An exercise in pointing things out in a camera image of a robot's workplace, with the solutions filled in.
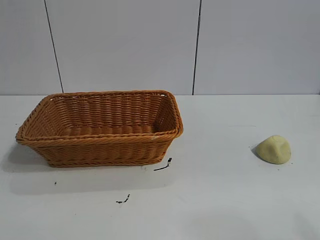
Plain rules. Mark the pale yellow egg yolk pastry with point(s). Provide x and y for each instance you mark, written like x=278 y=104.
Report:
x=275 y=151

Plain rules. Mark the brown woven wicker basket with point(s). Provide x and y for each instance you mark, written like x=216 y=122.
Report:
x=100 y=147

